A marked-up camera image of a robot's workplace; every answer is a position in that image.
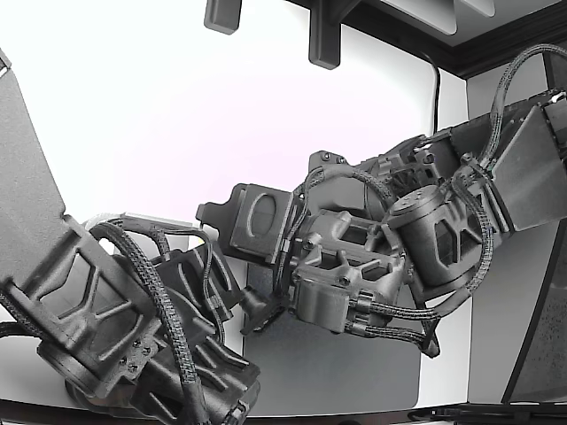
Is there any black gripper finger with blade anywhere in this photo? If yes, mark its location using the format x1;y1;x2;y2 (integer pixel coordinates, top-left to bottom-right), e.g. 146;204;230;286
197;199;249;266

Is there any black textured clamp gripper finger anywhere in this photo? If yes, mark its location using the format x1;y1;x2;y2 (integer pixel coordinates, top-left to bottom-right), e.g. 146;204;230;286
126;220;198;235

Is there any black blade gripper body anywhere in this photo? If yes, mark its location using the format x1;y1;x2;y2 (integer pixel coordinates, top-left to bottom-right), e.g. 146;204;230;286
229;183;293;267

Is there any black clamp gripper body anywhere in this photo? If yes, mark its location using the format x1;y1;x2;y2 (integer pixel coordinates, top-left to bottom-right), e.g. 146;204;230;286
157;241;245;325

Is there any grey plastic printed part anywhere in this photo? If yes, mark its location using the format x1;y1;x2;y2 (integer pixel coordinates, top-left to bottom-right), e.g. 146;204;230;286
85;211;199;235

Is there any grey arm with clamp gripper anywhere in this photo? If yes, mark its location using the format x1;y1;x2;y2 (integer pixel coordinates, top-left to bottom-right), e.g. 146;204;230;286
0;46;262;425

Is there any dark grey table mat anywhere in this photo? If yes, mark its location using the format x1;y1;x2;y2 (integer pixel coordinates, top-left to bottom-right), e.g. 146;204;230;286
242;260;422;409

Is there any white light panel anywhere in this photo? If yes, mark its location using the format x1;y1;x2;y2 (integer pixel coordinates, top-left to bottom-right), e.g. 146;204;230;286
380;0;458;36

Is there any dark mesh side panel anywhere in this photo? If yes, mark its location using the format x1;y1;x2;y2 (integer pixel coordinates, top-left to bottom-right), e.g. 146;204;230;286
502;219;567;404

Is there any short black braided cable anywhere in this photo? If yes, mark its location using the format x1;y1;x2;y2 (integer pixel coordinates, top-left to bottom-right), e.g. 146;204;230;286
150;223;175;265

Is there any thick black braided cable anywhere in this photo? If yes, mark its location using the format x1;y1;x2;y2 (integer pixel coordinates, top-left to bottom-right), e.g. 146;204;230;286
86;220;214;425

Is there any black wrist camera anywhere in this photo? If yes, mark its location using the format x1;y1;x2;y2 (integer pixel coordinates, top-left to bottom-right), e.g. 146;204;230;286
240;285;287;336

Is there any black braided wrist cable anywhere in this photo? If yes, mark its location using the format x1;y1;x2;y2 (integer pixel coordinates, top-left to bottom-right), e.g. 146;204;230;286
294;170;398;231

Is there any long black braided cable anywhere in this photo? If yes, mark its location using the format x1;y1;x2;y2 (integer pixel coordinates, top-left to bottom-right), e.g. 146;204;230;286
347;167;495;337

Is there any black clamp bracket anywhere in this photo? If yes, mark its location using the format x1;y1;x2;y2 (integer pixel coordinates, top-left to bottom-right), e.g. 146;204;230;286
307;0;343;71

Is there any grey clamp bracket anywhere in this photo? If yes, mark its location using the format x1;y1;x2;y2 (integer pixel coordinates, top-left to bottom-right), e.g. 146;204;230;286
203;0;244;35

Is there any thin black hanging cable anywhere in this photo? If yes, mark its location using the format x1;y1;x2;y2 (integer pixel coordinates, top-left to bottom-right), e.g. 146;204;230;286
416;50;443;134

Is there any black frame rail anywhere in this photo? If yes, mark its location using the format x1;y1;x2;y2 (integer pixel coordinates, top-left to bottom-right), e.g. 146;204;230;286
283;0;567;81

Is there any looped black braided cable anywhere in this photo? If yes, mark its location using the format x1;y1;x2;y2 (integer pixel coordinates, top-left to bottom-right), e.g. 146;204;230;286
480;42;560;178

